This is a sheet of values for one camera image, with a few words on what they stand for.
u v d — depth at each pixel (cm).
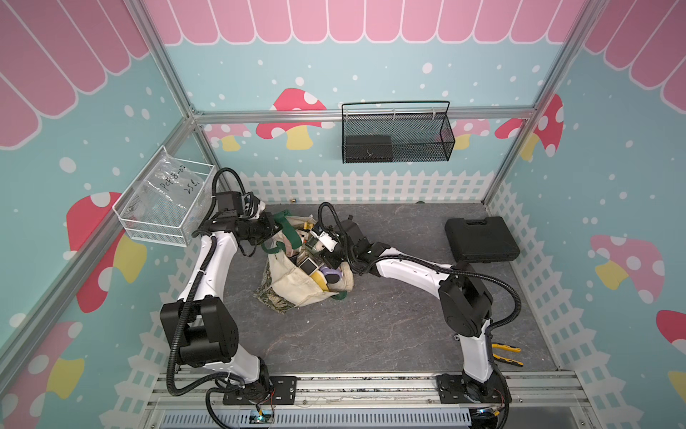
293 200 124
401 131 94
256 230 73
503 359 79
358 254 68
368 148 88
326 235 76
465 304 50
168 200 71
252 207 72
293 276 77
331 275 85
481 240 102
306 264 81
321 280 85
